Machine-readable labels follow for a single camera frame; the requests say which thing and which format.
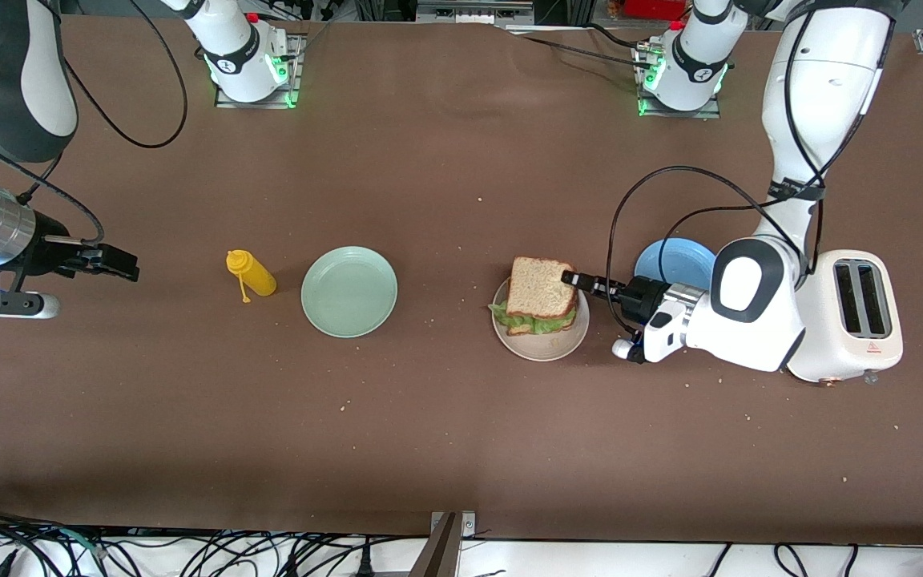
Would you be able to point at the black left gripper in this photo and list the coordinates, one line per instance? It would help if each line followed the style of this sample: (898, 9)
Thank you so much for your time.
(642, 297)

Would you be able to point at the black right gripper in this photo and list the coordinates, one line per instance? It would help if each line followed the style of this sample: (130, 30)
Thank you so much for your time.
(51, 250)

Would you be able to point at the brown bread slice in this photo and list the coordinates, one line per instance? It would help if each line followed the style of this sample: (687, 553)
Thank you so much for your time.
(542, 284)

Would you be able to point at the green lettuce leaf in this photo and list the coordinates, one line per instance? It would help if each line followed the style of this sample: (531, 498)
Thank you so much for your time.
(538, 324)

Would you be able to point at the yellow mustard squeeze bottle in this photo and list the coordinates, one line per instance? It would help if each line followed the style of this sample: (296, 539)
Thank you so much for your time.
(257, 276)

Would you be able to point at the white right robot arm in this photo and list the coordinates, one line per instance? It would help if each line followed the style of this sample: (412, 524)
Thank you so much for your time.
(233, 48)

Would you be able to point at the blue plate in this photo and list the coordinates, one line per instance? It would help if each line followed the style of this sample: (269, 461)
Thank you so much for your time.
(670, 260)

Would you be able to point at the beige plate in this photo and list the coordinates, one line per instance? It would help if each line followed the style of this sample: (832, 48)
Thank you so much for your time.
(546, 349)

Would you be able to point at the mint green plate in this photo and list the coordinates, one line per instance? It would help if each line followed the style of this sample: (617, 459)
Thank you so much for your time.
(349, 292)

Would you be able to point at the white toaster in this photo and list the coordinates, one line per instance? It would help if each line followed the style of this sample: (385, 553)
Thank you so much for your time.
(822, 280)

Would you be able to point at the red box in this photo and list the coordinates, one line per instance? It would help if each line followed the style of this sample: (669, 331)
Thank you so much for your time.
(654, 8)

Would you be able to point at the dark grey pole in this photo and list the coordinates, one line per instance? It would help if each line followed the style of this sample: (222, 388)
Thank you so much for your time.
(439, 553)

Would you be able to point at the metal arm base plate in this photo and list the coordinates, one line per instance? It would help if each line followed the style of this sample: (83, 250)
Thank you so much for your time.
(223, 102)
(710, 113)

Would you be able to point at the silver mounting bracket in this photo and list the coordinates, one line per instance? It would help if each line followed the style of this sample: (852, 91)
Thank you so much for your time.
(468, 525)

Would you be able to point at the silver metal frame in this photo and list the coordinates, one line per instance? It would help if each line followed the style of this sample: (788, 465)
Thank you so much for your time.
(473, 10)

